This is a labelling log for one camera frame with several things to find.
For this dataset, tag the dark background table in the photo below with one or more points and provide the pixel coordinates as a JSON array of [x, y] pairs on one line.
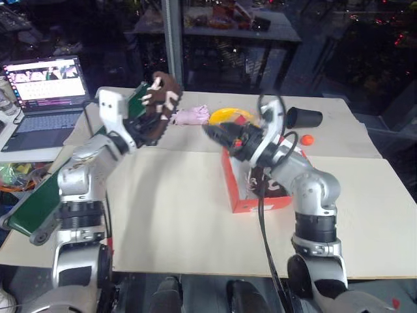
[[241, 36]]

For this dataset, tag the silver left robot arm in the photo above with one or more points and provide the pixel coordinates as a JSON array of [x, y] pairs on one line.
[[78, 176]]

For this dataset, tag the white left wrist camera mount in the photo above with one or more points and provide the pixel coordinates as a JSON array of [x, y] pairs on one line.
[[112, 107]]

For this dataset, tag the grey metal pole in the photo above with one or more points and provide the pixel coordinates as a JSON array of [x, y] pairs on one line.
[[173, 42]]

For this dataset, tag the dark rounded shape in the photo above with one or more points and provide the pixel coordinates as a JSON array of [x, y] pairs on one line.
[[166, 295]]

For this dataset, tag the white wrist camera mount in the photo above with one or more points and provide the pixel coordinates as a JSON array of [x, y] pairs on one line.
[[272, 120], [112, 107]]

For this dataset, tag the pink cloth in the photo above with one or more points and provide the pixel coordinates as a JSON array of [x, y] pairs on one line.
[[192, 115]]

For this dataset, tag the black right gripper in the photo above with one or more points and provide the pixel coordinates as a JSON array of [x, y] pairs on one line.
[[246, 140]]

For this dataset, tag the brown shoe with white pattern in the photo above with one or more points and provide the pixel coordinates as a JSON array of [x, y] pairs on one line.
[[268, 187]]

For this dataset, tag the brown plush toy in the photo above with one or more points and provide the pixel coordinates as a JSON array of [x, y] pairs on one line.
[[167, 94]]

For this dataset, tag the small orange ball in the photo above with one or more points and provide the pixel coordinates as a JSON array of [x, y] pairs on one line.
[[307, 140]]

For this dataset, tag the orange cardboard shoebox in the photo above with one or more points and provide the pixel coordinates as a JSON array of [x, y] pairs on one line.
[[257, 205]]

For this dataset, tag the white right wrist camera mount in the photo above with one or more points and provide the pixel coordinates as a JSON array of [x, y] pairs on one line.
[[272, 120]]

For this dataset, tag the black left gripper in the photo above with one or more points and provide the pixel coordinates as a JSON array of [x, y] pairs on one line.
[[137, 128]]

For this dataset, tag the colourful items pile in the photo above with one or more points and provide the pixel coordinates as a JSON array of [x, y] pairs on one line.
[[234, 14]]

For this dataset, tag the colourful clutter pile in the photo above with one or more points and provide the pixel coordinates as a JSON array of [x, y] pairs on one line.
[[19, 176]]

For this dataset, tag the black cup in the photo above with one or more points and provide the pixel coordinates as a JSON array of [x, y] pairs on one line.
[[304, 117]]

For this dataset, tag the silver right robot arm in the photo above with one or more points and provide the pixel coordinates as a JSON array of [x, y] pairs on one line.
[[312, 186]]

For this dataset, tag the grey open laptop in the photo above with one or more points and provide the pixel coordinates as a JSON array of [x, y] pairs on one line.
[[45, 124]]

